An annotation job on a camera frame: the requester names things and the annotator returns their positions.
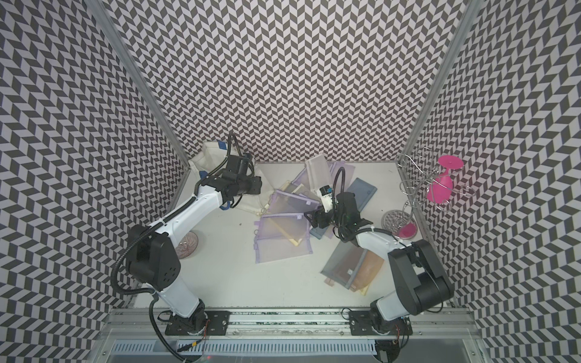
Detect blue mesh pouch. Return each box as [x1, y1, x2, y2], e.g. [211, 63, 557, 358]
[310, 226, 333, 240]

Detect white canvas bag blue handles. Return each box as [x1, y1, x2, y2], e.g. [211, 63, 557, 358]
[189, 141, 275, 216]

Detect purple mesh pouch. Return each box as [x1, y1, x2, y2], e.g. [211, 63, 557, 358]
[254, 239, 313, 264]
[266, 190, 320, 214]

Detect yellow trim mesh pouch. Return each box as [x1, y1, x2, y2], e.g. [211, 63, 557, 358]
[255, 213, 310, 246]

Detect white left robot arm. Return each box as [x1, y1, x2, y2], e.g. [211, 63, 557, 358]
[110, 153, 263, 334]

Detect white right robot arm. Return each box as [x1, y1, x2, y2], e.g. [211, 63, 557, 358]
[310, 189, 455, 335]

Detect dark blue flat pouch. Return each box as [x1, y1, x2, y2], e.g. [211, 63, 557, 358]
[346, 178, 378, 212]

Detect lilac mesh pouch rear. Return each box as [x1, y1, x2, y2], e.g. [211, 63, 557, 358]
[290, 159, 357, 191]

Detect grey mesh pouch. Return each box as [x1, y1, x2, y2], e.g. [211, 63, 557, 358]
[321, 242, 367, 289]

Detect white mesh pencil pouch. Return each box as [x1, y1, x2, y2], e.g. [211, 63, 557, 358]
[305, 154, 332, 192]

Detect purple mesh pouch bottom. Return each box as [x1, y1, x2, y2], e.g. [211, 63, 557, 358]
[254, 239, 313, 264]

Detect pink glass dish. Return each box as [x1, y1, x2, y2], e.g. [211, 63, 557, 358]
[175, 231, 199, 260]

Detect magenta plastic wine glass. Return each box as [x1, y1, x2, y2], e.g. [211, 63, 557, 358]
[427, 155, 464, 204]

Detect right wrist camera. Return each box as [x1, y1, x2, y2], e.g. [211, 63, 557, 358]
[317, 185, 333, 213]

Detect silver wire glass rack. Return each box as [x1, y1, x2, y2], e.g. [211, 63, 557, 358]
[396, 147, 476, 214]

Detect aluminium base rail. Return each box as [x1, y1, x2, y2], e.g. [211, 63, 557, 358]
[98, 307, 481, 340]

